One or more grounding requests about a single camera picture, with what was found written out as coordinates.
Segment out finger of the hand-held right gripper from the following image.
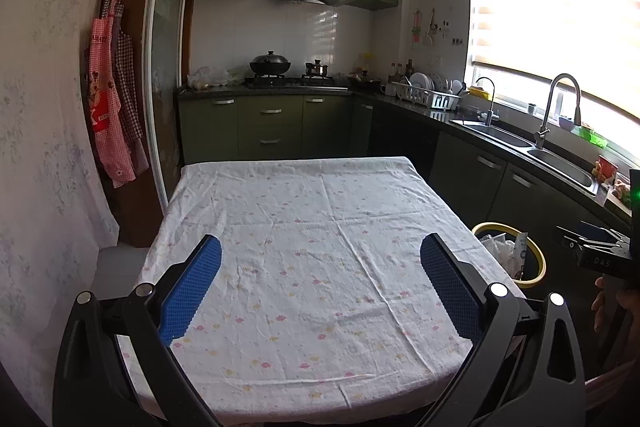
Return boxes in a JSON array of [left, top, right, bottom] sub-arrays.
[[556, 221, 633, 250]]

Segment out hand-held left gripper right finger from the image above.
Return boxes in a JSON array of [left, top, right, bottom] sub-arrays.
[[419, 233, 587, 427]]

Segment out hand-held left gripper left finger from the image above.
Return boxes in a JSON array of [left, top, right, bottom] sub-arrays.
[[52, 234, 223, 427]]

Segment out clear plastic bag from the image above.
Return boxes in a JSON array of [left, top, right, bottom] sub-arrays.
[[482, 234, 516, 269]]

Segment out yellow rimmed trash bin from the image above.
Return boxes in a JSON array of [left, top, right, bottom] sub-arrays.
[[471, 222, 547, 290]]

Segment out person's right forearm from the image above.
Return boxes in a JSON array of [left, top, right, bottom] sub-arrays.
[[585, 362, 633, 413]]

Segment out person's right hand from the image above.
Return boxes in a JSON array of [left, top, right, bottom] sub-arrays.
[[591, 276, 609, 334]]

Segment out red cup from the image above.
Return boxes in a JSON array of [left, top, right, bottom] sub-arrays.
[[595, 156, 621, 182]]

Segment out steel double sink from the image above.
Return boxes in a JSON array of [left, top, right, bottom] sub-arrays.
[[450, 119, 601, 195]]

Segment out green plastic item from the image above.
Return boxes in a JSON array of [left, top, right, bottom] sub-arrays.
[[570, 124, 608, 148]]

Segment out tall steel faucet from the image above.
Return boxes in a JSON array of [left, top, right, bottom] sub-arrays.
[[533, 73, 582, 150]]

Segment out white dotted tablecloth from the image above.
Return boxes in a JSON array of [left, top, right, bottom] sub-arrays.
[[117, 156, 526, 425]]

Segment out small steel faucet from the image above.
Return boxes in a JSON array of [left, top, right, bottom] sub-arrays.
[[474, 77, 501, 126]]

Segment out black kitchen countertop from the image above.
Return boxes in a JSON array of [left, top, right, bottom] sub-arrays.
[[174, 84, 640, 228]]

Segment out green base cabinets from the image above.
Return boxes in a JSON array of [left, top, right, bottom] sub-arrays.
[[177, 89, 616, 268]]

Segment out white dish rack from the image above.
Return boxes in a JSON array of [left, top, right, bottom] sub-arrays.
[[390, 74, 463, 111]]

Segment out red apron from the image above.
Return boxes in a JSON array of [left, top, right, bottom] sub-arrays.
[[82, 0, 137, 188]]

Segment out plastic bag with food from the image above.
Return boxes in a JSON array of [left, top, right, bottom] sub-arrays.
[[186, 67, 246, 88]]

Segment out checked apron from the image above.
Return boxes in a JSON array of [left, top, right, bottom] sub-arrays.
[[112, 2, 150, 172]]

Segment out window with blind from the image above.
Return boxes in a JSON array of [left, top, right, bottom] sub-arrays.
[[467, 0, 640, 128]]

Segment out black gas stove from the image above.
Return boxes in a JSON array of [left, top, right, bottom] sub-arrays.
[[244, 74, 336, 88]]

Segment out glass sliding door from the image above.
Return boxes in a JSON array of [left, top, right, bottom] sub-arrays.
[[145, 0, 196, 208]]

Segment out black wok with lid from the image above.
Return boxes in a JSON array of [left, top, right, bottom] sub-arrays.
[[249, 50, 292, 76]]

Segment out brown wooden door frame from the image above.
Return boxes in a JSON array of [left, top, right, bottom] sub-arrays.
[[102, 0, 171, 248]]

